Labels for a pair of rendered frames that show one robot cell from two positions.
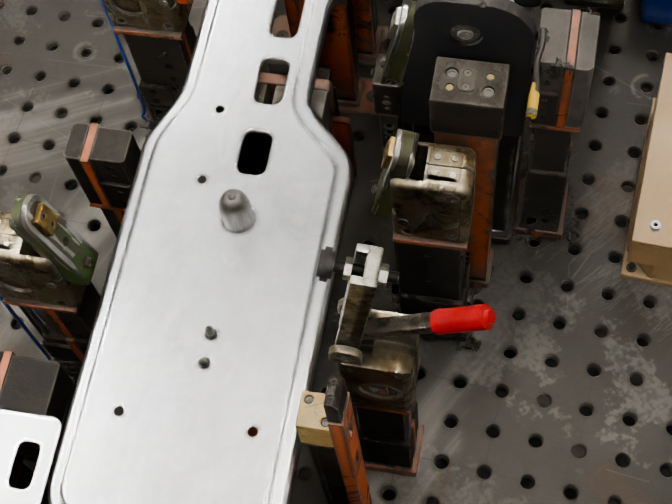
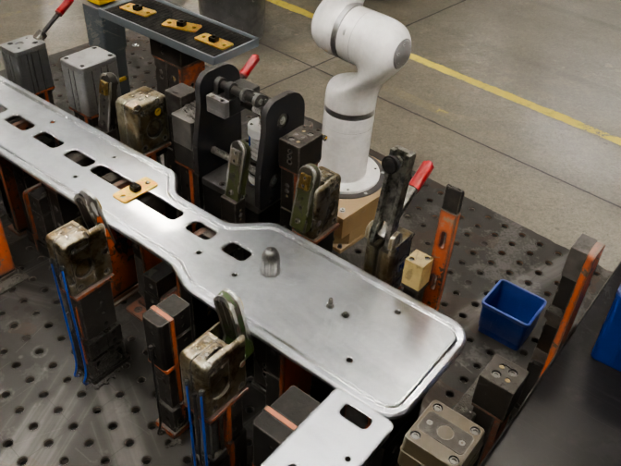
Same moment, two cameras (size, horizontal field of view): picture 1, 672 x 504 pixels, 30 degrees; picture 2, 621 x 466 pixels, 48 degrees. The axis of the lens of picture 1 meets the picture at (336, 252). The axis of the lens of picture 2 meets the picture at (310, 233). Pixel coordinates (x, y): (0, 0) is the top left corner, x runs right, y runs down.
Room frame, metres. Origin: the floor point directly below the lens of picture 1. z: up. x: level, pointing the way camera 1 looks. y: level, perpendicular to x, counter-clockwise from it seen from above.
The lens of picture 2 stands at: (0.28, 0.89, 1.78)
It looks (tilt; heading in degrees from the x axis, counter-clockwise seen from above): 39 degrees down; 287
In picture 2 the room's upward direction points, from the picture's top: 3 degrees clockwise
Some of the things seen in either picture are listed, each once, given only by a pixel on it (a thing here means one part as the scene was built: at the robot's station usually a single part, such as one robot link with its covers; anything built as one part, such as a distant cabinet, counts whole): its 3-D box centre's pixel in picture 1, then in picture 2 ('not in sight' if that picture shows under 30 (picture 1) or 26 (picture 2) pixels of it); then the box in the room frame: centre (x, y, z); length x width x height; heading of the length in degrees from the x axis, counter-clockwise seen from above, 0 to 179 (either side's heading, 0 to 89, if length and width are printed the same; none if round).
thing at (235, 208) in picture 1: (236, 210); (270, 263); (0.59, 0.09, 1.02); 0.03 x 0.03 x 0.07
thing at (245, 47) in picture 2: not in sight; (176, 26); (1.01, -0.42, 1.16); 0.37 x 0.14 x 0.02; 160
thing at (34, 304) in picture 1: (60, 301); (215, 417); (0.59, 0.31, 0.87); 0.12 x 0.09 x 0.35; 70
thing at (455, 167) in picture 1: (436, 248); (314, 253); (0.57, -0.11, 0.88); 0.11 x 0.09 x 0.37; 70
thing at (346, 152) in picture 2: not in sight; (345, 141); (0.63, -0.51, 0.90); 0.19 x 0.19 x 0.18
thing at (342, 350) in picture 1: (345, 354); (395, 239); (0.40, 0.01, 1.06); 0.03 x 0.01 x 0.03; 70
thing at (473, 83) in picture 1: (466, 186); (297, 224); (0.62, -0.15, 0.91); 0.07 x 0.05 x 0.42; 70
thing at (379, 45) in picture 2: not in sight; (366, 66); (0.59, -0.50, 1.11); 0.19 x 0.12 x 0.24; 158
